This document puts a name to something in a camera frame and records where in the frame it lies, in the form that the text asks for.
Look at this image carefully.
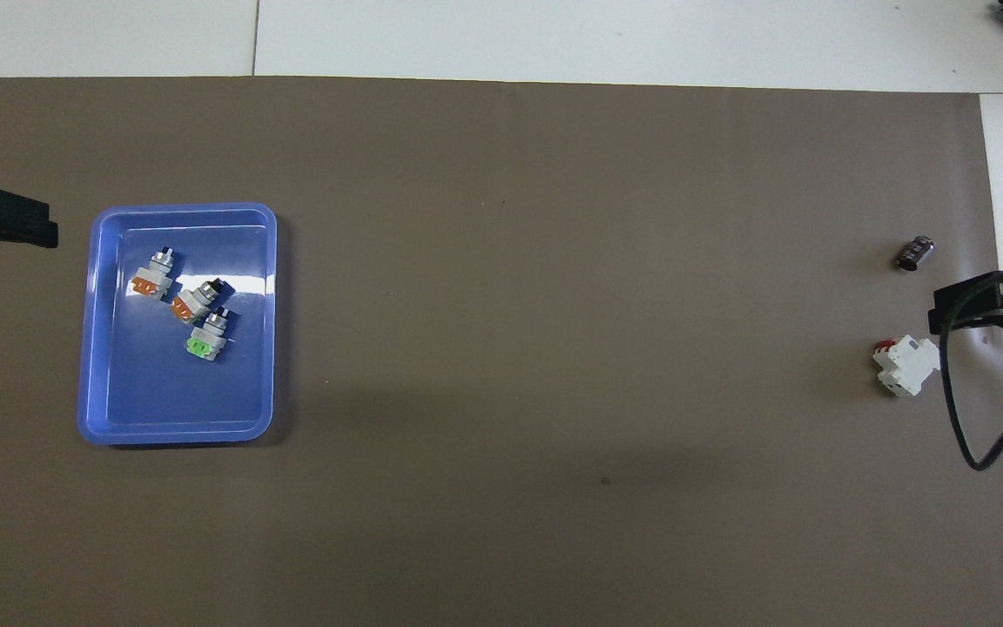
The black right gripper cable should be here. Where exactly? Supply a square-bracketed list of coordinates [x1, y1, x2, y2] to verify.
[939, 266, 1003, 472]

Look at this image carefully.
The grey switch orange green base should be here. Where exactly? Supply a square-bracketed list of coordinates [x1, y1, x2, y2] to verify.
[185, 307, 234, 361]

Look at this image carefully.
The white circuit breaker red lever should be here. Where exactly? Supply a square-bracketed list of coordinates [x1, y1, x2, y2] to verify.
[872, 335, 942, 399]

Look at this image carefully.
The brown table mat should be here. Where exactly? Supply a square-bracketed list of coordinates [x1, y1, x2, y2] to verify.
[0, 77, 1003, 627]

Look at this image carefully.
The grey selector switch orange base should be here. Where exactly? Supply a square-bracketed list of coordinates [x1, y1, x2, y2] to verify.
[171, 277, 237, 325]
[130, 246, 178, 303]

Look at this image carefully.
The blue plastic tray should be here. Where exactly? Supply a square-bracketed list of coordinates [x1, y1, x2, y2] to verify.
[77, 203, 279, 447]

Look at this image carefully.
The small dark terminal block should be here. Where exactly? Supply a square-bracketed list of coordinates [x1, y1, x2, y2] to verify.
[897, 234, 937, 272]

